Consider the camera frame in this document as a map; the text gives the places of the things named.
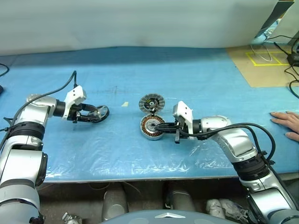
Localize black power adapter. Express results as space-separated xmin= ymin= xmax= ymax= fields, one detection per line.
xmin=286 ymin=53 xmax=299 ymax=66

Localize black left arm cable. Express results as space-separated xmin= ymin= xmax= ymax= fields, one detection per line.
xmin=0 ymin=70 xmax=78 ymax=150

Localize grey rounded cylinder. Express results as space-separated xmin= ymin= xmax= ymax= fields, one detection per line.
xmin=102 ymin=189 xmax=128 ymax=221
xmin=167 ymin=184 xmax=196 ymax=212

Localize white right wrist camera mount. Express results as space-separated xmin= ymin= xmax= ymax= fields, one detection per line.
xmin=172 ymin=100 xmax=194 ymax=136

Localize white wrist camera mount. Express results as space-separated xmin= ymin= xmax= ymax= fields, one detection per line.
xmin=62 ymin=85 xmax=87 ymax=120
xmin=172 ymin=100 xmax=194 ymax=136

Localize white panel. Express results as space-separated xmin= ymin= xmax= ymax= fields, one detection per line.
xmin=275 ymin=0 xmax=299 ymax=45

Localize brown cardboard sheet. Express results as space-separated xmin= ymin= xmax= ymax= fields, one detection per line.
xmin=225 ymin=44 xmax=299 ymax=88

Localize grey motor stator copper windings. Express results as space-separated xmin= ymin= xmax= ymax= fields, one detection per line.
xmin=139 ymin=115 xmax=167 ymax=141

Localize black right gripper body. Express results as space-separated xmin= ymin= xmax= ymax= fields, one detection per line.
xmin=174 ymin=116 xmax=190 ymax=144

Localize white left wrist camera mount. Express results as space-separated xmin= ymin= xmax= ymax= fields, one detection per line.
xmin=62 ymin=85 xmax=87 ymax=120

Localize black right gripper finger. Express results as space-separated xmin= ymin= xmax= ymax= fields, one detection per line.
xmin=155 ymin=123 xmax=178 ymax=129
xmin=158 ymin=127 xmax=178 ymax=134

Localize yellow tape rectangle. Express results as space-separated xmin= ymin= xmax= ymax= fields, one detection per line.
xmin=245 ymin=51 xmax=292 ymax=67

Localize grey slanted panel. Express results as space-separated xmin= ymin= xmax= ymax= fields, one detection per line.
xmin=254 ymin=0 xmax=294 ymax=38

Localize small metal bracket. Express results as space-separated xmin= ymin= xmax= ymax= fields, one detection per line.
xmin=62 ymin=211 xmax=83 ymax=224

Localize blue table cover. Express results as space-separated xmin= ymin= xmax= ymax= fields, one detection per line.
xmin=0 ymin=46 xmax=299 ymax=183

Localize white shoe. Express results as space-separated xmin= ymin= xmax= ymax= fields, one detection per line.
xmin=219 ymin=198 xmax=248 ymax=220
xmin=205 ymin=198 xmax=226 ymax=219

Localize bare person hand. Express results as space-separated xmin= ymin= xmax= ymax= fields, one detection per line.
xmin=270 ymin=111 xmax=299 ymax=141

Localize black rotor ring silver spokes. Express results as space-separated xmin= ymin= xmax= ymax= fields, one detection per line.
xmin=87 ymin=105 xmax=110 ymax=122

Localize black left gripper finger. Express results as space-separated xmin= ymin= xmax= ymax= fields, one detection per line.
xmin=81 ymin=105 xmax=102 ymax=112
xmin=78 ymin=115 xmax=104 ymax=124

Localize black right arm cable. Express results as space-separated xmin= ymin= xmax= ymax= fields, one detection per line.
xmin=178 ymin=123 xmax=299 ymax=210

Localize grey blue rounded shell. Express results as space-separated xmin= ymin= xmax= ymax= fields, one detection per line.
xmin=100 ymin=209 xmax=221 ymax=224

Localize round silver motor rotor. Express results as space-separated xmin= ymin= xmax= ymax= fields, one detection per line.
xmin=138 ymin=93 xmax=166 ymax=113

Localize white cable loop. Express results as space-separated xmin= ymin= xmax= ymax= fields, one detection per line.
xmin=251 ymin=43 xmax=273 ymax=63

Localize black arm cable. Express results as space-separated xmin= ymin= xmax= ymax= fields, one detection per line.
xmin=178 ymin=123 xmax=299 ymax=210
xmin=0 ymin=70 xmax=78 ymax=150

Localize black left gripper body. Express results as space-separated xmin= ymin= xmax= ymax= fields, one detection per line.
xmin=67 ymin=104 xmax=84 ymax=124

